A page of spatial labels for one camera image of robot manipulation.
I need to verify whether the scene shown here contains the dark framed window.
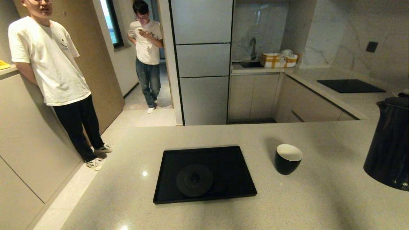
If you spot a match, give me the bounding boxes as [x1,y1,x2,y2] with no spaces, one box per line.
[100,0,125,50]

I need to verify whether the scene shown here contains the light wooden door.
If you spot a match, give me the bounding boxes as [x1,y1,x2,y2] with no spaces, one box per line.
[13,0,126,147]

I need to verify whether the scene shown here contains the person in smiley white t-shirt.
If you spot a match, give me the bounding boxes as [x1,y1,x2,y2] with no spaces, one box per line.
[8,0,114,171]

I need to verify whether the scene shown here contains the metal kitchen faucet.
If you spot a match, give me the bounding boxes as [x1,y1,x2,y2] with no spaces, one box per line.
[249,38,257,62]

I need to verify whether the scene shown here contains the person in blue jeans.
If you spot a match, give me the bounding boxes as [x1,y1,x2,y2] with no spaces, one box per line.
[127,0,164,114]

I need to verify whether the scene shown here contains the black mug white inside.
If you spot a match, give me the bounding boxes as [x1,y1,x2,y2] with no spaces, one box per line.
[275,144,303,175]

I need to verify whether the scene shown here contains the round black kettle base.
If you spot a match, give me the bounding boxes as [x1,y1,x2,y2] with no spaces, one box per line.
[175,164,228,197]

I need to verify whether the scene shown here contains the black electric kettle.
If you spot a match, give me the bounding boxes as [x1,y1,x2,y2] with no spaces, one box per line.
[363,97,409,192]

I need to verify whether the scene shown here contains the white storage cabinet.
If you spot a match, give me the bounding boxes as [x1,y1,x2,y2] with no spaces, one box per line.
[0,64,84,230]

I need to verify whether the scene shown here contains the white box with yellow tape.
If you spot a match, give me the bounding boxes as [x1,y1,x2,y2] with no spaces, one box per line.
[283,55,298,68]
[260,53,285,69]

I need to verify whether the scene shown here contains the black rectangular serving tray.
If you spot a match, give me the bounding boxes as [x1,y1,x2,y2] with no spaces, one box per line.
[153,146,258,205]

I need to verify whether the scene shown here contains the beige kitchen counter cabinets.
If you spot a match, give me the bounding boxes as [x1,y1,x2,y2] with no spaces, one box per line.
[228,65,409,124]

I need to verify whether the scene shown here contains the silver refrigerator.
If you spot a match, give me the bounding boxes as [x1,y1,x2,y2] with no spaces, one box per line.
[169,0,235,126]

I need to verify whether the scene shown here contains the black induction cooktop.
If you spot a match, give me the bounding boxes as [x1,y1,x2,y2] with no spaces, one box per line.
[317,79,386,94]

